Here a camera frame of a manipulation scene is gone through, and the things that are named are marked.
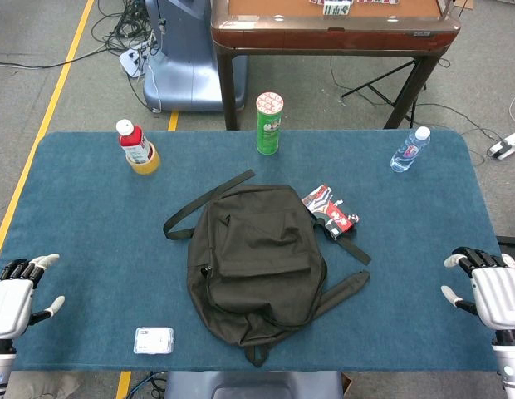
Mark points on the white power strip black plug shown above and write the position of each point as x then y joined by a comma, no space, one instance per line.
506,145

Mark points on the black backpack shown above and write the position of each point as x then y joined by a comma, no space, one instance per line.
257,257

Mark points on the red drink bottle white cap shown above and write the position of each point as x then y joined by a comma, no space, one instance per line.
133,143

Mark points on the green white mahjong tiles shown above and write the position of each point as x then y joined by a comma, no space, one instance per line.
336,7

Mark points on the blue grey machine base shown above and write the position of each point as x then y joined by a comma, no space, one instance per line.
182,62

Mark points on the white pink shoe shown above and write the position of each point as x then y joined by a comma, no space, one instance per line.
514,259

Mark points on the yellow tape roll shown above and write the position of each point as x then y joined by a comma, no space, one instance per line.
149,166

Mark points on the white tissue pack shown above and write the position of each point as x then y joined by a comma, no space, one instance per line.
153,341

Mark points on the white power strip with plugs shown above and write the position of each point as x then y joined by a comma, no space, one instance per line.
130,60

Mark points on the blue table cloth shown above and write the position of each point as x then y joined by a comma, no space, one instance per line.
95,232

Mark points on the grey blue robot torso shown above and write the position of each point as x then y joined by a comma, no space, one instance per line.
253,384

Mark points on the green chips can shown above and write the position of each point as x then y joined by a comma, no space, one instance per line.
269,129

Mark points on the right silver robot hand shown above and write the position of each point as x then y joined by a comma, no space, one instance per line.
500,295

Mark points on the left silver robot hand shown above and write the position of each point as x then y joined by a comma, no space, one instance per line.
10,299

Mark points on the long yellow floor tape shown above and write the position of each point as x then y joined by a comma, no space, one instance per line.
54,95

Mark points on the red black snack packet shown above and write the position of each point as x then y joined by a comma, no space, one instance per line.
330,210

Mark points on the brown mahjong table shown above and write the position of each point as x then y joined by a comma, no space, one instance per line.
336,35

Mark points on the clear water bottle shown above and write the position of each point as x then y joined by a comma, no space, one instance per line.
407,151

